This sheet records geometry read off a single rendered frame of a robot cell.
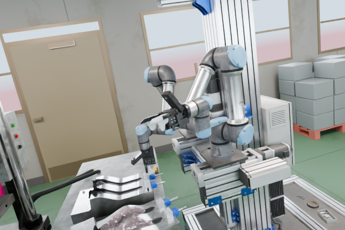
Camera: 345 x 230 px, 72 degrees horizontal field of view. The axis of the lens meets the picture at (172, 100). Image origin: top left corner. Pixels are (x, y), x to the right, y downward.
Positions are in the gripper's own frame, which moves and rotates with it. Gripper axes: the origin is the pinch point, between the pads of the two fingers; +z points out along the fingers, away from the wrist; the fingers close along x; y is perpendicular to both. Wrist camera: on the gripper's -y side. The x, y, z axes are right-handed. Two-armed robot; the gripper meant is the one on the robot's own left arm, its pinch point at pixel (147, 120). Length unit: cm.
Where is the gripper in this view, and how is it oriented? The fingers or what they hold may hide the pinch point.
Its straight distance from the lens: 93.4
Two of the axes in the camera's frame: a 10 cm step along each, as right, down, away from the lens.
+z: -7.6, 2.6, -6.0
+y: 2.5, 9.6, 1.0
